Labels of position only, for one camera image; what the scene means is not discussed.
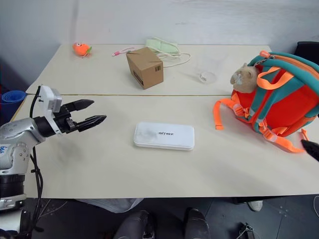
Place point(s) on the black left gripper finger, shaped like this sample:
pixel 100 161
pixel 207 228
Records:
pixel 91 121
pixel 81 103

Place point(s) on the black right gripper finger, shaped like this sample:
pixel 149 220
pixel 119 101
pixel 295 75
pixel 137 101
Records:
pixel 311 148

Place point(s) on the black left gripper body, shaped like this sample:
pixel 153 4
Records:
pixel 64 119

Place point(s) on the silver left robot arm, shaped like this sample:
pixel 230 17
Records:
pixel 15 139

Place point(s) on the orange and teal backpack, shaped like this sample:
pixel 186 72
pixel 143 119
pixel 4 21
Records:
pixel 279 99

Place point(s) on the white rectangular box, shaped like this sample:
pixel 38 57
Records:
pixel 164 135

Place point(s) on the orange plush carrot toy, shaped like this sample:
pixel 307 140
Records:
pixel 80 49

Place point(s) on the blue rolled mat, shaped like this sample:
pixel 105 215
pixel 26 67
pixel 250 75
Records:
pixel 10 104

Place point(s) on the brown cardboard box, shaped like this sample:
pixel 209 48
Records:
pixel 145 67

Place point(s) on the white shoe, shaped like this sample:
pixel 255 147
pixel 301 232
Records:
pixel 255 205

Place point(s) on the clear plastic bag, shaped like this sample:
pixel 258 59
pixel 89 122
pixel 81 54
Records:
pixel 112 204

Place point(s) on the beige plush animal toy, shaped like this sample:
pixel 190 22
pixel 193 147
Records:
pixel 243 77

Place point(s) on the light green pouch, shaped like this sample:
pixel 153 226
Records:
pixel 162 46

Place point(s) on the black chair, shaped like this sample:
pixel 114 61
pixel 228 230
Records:
pixel 307 48

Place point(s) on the light green face mask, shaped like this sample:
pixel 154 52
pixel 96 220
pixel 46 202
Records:
pixel 178 59

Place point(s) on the clear plastic cup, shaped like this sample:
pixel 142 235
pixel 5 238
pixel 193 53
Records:
pixel 208 72

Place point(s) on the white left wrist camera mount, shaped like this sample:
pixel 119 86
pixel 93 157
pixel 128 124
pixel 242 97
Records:
pixel 49 99

